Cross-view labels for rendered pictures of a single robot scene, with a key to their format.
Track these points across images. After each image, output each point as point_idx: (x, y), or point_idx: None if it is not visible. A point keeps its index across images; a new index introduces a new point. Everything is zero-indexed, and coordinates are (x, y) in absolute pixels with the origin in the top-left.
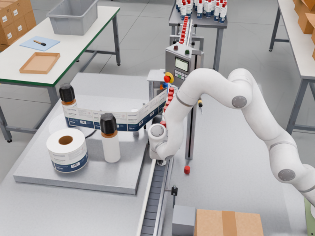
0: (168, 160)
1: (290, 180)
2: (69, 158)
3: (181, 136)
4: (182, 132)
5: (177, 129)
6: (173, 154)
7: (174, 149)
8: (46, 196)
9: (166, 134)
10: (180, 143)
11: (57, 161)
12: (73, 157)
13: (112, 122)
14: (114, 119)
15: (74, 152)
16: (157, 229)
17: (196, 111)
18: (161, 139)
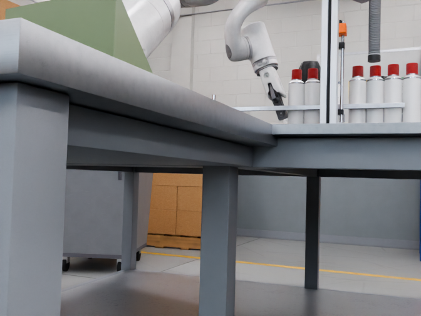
0: (275, 106)
1: None
2: (284, 120)
3: (233, 15)
4: (238, 11)
5: (237, 5)
6: (227, 44)
7: (225, 32)
8: None
9: (248, 27)
10: (229, 24)
11: None
12: (286, 119)
13: (301, 65)
14: (308, 63)
15: (287, 113)
16: None
17: (321, 21)
18: (242, 33)
